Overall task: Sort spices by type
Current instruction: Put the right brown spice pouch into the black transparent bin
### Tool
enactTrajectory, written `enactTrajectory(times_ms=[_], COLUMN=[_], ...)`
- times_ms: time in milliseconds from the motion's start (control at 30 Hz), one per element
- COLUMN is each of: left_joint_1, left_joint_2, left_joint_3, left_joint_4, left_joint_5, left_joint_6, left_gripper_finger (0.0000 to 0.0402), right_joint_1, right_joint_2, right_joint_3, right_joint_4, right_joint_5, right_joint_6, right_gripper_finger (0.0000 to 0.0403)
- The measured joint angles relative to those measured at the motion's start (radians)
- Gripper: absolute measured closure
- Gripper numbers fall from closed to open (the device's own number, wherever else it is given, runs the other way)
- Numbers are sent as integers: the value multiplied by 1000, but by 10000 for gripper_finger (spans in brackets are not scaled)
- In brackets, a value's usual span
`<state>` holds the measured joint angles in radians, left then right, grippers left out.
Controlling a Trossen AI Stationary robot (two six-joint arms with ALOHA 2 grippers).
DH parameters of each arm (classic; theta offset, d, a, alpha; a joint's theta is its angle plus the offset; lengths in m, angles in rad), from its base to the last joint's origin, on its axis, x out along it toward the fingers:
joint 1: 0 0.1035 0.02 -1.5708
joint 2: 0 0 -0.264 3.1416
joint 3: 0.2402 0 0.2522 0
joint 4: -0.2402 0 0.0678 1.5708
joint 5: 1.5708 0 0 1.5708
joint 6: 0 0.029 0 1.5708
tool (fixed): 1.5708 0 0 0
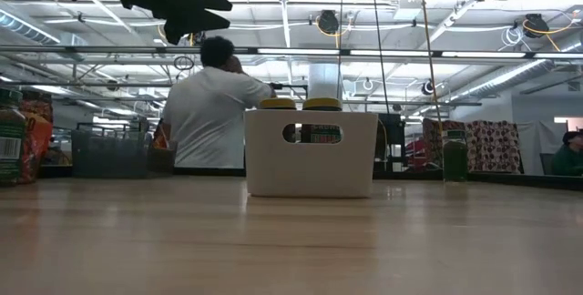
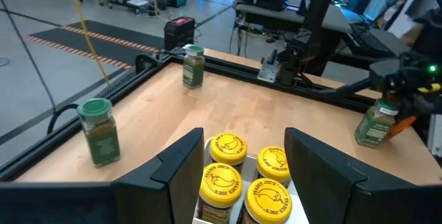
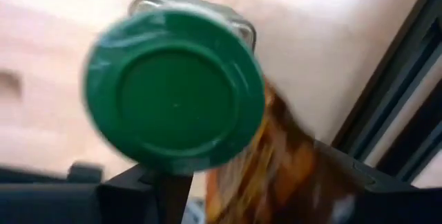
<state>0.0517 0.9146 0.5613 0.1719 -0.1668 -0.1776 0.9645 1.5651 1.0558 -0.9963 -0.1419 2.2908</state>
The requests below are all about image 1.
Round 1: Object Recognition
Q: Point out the yellow hanging cable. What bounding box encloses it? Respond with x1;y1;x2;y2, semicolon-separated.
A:
417;0;445;133

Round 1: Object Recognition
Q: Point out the black aluminium table frame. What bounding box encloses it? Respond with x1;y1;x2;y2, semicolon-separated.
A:
38;165;583;192

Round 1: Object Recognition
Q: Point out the dark red patterned cloth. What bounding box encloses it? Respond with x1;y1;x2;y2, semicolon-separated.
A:
421;117;475;172

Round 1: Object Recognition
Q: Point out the person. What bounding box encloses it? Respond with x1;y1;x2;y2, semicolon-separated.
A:
162;35;277;170
550;130;583;177

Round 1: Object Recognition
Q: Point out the silver ventilation duct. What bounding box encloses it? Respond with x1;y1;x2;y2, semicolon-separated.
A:
0;8;63;45
448;35;583;101

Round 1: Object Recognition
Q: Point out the thin black hanging cable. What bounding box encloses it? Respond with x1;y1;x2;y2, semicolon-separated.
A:
335;0;345;100

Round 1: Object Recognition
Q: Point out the grey cloth sheet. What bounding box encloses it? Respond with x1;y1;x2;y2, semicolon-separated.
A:
517;120;570;177

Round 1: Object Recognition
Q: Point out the white column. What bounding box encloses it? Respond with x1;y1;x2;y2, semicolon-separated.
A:
308;62;341;100

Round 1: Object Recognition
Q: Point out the green lid spice jar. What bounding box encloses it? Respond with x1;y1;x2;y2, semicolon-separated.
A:
442;128;469;183
0;86;26;188

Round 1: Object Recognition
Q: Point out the long light bar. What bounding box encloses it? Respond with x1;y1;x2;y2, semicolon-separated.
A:
0;45;583;59

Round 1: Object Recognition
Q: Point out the black hanging cable loop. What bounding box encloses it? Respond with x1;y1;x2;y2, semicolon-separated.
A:
172;55;196;72

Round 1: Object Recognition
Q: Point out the white plastic bin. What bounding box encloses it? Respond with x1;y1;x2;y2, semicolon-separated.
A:
243;108;380;198

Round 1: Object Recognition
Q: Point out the white red patterned cloth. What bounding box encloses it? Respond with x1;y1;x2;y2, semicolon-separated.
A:
471;119;525;175

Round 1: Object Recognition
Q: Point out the black computer case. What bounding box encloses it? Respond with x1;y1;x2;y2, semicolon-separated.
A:
376;112;407;173

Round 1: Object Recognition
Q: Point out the dark grey plastic bin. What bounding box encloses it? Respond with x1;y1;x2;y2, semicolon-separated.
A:
71;121;179;179

